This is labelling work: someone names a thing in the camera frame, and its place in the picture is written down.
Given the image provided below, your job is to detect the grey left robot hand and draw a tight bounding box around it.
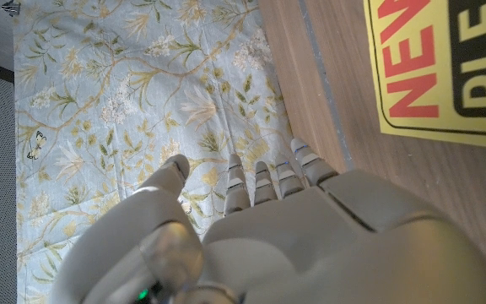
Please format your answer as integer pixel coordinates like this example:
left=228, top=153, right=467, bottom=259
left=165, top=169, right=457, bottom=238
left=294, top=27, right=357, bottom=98
left=51, top=138, right=486, bottom=304

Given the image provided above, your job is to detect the yellow new driver bumper sticker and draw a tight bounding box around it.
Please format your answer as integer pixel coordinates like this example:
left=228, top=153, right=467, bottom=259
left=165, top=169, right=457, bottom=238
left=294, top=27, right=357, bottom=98
left=363, top=0, right=486, bottom=151

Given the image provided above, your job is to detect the long grey tape strip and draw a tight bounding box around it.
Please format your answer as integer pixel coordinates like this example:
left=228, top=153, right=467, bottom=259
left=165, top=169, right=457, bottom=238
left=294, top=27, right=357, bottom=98
left=296, top=0, right=356, bottom=172

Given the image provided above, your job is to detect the floral backdrop cloth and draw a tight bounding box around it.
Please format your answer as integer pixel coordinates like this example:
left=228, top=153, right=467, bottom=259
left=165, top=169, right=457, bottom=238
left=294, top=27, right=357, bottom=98
left=13, top=0, right=294, bottom=304

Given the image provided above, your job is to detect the black binder clip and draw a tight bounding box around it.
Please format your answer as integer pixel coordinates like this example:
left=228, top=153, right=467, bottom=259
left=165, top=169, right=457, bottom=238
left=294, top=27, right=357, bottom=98
left=0, top=0, right=21, bottom=17

